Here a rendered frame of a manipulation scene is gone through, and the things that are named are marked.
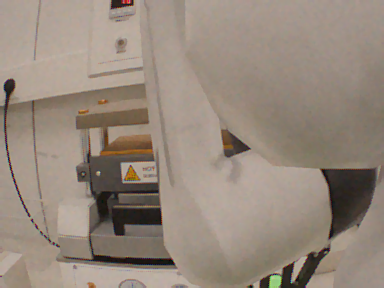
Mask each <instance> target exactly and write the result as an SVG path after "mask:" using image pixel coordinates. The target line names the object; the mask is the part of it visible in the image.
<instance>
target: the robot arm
mask: <svg viewBox="0 0 384 288"><path fill-rule="evenodd" d="M139 7H140V14H139V16H140V22H139V24H140V35H141V37H140V39H141V44H142V45H141V49H142V59H143V71H144V77H145V79H144V83H145V88H146V100H147V106H148V112H149V125H150V132H151V138H152V144H153V151H154V157H155V164H156V172H157V181H158V189H159V197H160V206H161V209H162V227H163V237H164V245H165V247H166V248H167V250H168V252H169V255H170V256H171V258H172V259H173V261H174V262H175V264H176V266H177V267H178V270H179V271H180V273H181V274H182V275H183V277H185V279H186V280H187V281H189V282H190V284H194V285H195V286H199V287H203V288H255V287H254V286H253V284H254V283H255V282H258V281H259V280H260V284H259V288H269V286H270V279H271V274H272V273H274V272H275V271H277V270H279V269H281V268H282V272H281V283H280V286H277V287H274V288H305V287H306V286H307V284H308V282H309V280H310V278H311V277H312V275H313V274H314V272H315V270H316V269H317V267H318V265H319V263H320V261H321V260H322V259H323V258H324V257H325V256H326V255H327V254H328V253H329V252H330V248H331V246H330V244H331V242H332V241H333V240H335V239H336V237H337V236H338V235H340V234H342V233H344V232H345V231H347V230H348V229H350V228H351V227H353V226H354V225H356V224H357V223H359V222H361V221H362V222H361V224H360V226H359V227H358V229H357V231H356V233H355V235H354V236H353V238H352V240H351V241H350V243H349V244H348V246H347V249H345V251H344V253H343V254H342V256H341V258H340V260H339V263H338V265H337V268H336V271H335V275H334V283H333V288H384V0H140V6H139ZM219 117H220V119H221V120H222V122H223V124H224V125H225V127H226V130H227V133H228V135H229V138H230V140H231V143H232V146H233V156H231V157H226V156H224V146H223V140H222V133H221V127H220V120H219ZM380 165H381V167H380V172H379V175H378V170H377V167H378V166H380ZM377 175H378V181H377ZM308 253H309V255H308V256H307V258H306V260H305V262H304V263H303V265H302V267H301V269H300V271H299V273H298V275H297V277H296V279H295V281H294V282H292V283H291V279H292V273H293V267H294V263H296V262H297V261H298V260H299V259H300V258H302V257H303V256H305V255H307V254H308Z"/></svg>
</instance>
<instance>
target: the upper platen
mask: <svg viewBox="0 0 384 288"><path fill-rule="evenodd" d="M221 133H222V140H223V146H224V149H232V148H233V146H232V143H231V140H230V138H229V135H228V133H227V130H221ZM132 153H154V151H153V144H152V138H151V134H147V135H131V136H119V137H118V138H116V139H115V140H113V141H112V143H110V144H109V145H107V147H106V148H104V149H103V150H101V151H100V156H102V155H117V154H132Z"/></svg>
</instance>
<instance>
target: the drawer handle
mask: <svg viewBox="0 0 384 288"><path fill-rule="evenodd" d="M111 216H112V223H113V229H114V233H115V236H124V233H125V232H126V231H125V227H124V224H130V225H138V224H142V225H162V209H161V206H160V203H148V204H140V203H130V204H125V203H115V204H113V205H112V207H111Z"/></svg>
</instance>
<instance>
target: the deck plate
mask: <svg viewBox="0 0 384 288"><path fill-rule="evenodd" d="M55 257H56V260H57V262H65V263H71V262H72V263H78V264H84V265H87V264H89V265H95V266H103V267H104V266H108V267H116V268H121V267H122V268H132V269H154V270H158V269H167V270H178V267H177V266H176V264H175V262H174V261H173V259H169V258H156V259H154V258H139V257H138V258H131V257H126V258H125V259H120V258H111V256H106V255H103V256H100V255H96V256H95V257H94V259H93V260H86V259H84V260H82V259H75V258H65V257H63V256H62V253H61V251H60V253H59V254H58V255H57V256H55Z"/></svg>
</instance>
